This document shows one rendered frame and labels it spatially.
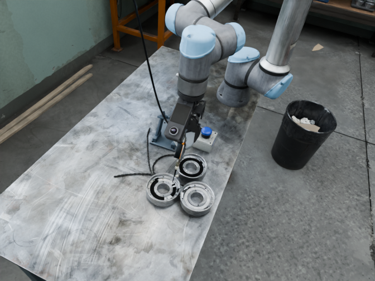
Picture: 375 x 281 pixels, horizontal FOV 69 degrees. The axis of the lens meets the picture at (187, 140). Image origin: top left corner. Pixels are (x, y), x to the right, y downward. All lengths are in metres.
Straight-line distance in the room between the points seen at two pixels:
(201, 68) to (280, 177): 1.57
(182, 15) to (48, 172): 0.63
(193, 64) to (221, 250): 1.26
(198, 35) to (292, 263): 1.47
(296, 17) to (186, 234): 0.74
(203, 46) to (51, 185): 0.63
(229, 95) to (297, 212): 1.06
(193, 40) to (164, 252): 0.54
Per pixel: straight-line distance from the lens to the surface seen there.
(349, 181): 2.37
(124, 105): 1.18
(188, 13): 0.78
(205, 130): 0.98
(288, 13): 0.99
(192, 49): 0.62
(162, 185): 0.88
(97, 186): 0.92
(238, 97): 1.21
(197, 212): 0.82
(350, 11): 4.09
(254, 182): 2.01
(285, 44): 1.03
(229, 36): 0.70
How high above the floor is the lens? 1.55
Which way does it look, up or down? 46 degrees down
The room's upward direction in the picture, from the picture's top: 8 degrees clockwise
